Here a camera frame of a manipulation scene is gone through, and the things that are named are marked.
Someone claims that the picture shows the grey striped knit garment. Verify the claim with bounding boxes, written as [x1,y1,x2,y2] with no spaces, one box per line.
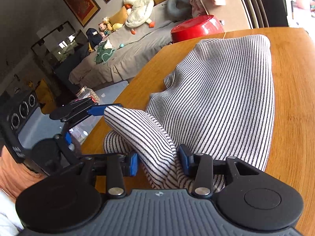
[104,35,275,190]

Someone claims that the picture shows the person's hand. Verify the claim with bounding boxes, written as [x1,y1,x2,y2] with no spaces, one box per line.
[0,146,46,200]

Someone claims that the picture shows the clear snack jar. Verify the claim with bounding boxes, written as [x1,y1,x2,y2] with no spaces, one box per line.
[76,86,100,103]

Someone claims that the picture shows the grey side table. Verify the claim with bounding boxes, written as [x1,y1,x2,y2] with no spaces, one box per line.
[17,80,128,149]

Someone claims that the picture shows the green plush toy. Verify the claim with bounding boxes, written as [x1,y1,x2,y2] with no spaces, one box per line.
[95,40,116,64]

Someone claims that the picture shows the glass fish tank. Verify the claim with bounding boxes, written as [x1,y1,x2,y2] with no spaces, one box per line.
[31,21,89,79]

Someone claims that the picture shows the grey covered sofa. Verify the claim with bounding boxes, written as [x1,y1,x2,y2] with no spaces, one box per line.
[68,0,184,88]

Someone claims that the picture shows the black cap plush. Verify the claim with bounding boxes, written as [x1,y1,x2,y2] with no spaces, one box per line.
[86,28,103,53]

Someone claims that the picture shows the small doll toys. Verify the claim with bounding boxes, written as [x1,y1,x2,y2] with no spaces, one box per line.
[98,17,113,39]

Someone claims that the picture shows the yellow cushion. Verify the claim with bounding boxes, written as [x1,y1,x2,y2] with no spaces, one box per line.
[109,6,128,25]

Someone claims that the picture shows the white goose plush toy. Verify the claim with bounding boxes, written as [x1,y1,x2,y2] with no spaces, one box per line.
[123,0,155,35]

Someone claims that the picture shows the grey neck pillow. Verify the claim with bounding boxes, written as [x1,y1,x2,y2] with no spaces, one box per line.
[167,0,192,21]

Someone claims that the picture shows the red round stool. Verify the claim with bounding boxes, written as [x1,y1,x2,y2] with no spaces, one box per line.
[170,15,224,43]

